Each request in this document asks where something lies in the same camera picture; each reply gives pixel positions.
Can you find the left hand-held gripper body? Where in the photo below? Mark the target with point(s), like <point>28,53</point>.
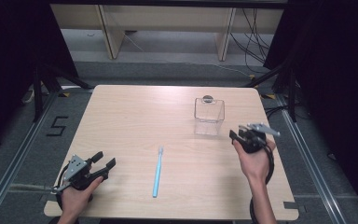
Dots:
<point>74,168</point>

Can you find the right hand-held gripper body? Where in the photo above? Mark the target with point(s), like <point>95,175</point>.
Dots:
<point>254,140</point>

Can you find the clear plastic square cup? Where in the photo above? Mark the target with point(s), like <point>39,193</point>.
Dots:
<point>209,116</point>

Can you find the light blue toothbrush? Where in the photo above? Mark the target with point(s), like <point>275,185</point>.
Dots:
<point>157,174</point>

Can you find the person's right hand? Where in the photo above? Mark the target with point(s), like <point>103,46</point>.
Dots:
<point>256,165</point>

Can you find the person's left hand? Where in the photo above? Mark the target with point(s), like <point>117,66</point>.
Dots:
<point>74,200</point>

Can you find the black metal stand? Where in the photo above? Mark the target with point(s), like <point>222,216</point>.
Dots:
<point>290,93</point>
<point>38,93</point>

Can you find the black tape strip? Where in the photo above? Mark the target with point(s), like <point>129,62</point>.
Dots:
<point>293,206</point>

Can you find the black curtain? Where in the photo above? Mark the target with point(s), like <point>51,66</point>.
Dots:
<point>338,77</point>
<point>12,62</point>

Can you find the beige wooden bench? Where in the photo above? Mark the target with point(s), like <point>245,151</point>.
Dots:
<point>167,18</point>

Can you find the aluminium floor rail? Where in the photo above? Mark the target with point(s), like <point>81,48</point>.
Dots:
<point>310,161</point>
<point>15,155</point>

